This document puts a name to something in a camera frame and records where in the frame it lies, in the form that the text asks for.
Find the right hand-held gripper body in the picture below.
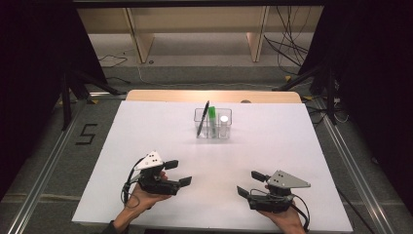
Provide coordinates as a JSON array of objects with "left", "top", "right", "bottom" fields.
[{"left": 247, "top": 170, "right": 312, "bottom": 215}]

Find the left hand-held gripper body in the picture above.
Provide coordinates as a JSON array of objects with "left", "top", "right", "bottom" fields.
[{"left": 133, "top": 149, "right": 181, "bottom": 196}]

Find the clear plastic pen organizer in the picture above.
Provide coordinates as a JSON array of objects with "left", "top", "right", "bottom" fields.
[{"left": 193, "top": 107, "right": 234, "bottom": 140}]

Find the black pen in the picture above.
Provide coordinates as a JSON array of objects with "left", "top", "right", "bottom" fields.
[{"left": 196, "top": 99, "right": 210, "bottom": 137}]

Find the green highlighter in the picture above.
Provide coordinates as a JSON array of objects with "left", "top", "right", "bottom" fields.
[{"left": 207, "top": 105, "right": 218, "bottom": 137}]

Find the white glue stick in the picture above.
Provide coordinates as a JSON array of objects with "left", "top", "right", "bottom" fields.
[{"left": 218, "top": 114, "right": 230, "bottom": 138}]

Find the person's left hand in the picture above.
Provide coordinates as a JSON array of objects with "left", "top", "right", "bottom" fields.
[{"left": 124, "top": 184, "right": 170, "bottom": 213}]

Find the person's right hand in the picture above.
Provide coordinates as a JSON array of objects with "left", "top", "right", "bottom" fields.
[{"left": 258, "top": 202, "right": 307, "bottom": 234}]

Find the white table sheet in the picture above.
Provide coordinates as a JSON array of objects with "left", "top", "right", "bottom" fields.
[{"left": 71, "top": 99, "right": 355, "bottom": 234}]

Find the black metal stand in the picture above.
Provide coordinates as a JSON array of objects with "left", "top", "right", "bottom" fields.
[
  {"left": 272, "top": 63, "right": 339, "bottom": 127},
  {"left": 59, "top": 69, "right": 128, "bottom": 132}
]

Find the black curtain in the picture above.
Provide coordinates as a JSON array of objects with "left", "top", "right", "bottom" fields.
[
  {"left": 0, "top": 0, "right": 109, "bottom": 200},
  {"left": 297, "top": 0, "right": 413, "bottom": 216}
]

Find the light wooden shelf unit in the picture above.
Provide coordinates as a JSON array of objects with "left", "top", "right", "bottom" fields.
[{"left": 77, "top": 5, "right": 325, "bottom": 64}]

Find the left hand-held gripper cable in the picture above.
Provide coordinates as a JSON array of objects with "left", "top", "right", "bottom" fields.
[{"left": 120, "top": 157, "right": 146, "bottom": 210}]

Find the hand-held gripper cable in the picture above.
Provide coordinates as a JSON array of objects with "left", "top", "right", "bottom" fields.
[
  {"left": 120, "top": 157, "right": 146, "bottom": 210},
  {"left": 289, "top": 193, "right": 312, "bottom": 234}
]

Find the right hand-held gripper cable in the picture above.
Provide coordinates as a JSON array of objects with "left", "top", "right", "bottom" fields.
[{"left": 289, "top": 193, "right": 312, "bottom": 234}]

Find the aluminium floor rail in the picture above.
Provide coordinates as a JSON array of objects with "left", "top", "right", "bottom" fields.
[
  {"left": 313, "top": 97, "right": 395, "bottom": 234},
  {"left": 6, "top": 99, "right": 83, "bottom": 234}
]

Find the thin black floor cable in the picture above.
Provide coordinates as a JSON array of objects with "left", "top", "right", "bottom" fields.
[{"left": 98, "top": 54, "right": 129, "bottom": 69}]

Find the bundle of black cables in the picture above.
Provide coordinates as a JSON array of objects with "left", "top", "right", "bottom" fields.
[{"left": 263, "top": 5, "right": 310, "bottom": 76}]

